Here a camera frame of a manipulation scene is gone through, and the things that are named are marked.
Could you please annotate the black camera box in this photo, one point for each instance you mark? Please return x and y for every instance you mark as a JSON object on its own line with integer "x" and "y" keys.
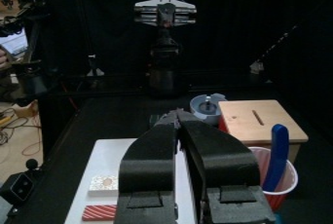
{"x": 18, "y": 187}

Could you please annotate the red striped toy bacon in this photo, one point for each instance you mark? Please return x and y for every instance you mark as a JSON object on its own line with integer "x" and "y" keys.
{"x": 100, "y": 212}

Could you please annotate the light blue toy container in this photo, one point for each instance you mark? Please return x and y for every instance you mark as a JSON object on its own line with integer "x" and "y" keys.
{"x": 208, "y": 107}

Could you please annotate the wooden box with slot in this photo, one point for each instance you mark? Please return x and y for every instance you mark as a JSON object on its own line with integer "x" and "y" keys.
{"x": 260, "y": 122}

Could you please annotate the white toy tile orange dot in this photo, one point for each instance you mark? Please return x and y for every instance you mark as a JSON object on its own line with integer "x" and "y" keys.
{"x": 105, "y": 184}

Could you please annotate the white tray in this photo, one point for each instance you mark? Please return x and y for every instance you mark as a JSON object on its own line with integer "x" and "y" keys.
{"x": 105, "y": 166}

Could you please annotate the red plastic cup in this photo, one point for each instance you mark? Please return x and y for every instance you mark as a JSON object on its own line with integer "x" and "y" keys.
{"x": 281, "y": 182}

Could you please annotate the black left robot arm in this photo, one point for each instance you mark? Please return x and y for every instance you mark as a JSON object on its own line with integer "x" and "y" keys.
{"x": 164, "y": 68}

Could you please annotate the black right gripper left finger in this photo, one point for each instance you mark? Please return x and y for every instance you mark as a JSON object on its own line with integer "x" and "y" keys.
{"x": 148, "y": 166}

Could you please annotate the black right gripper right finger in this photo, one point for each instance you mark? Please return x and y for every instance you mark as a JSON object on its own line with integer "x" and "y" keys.
{"x": 225, "y": 166}

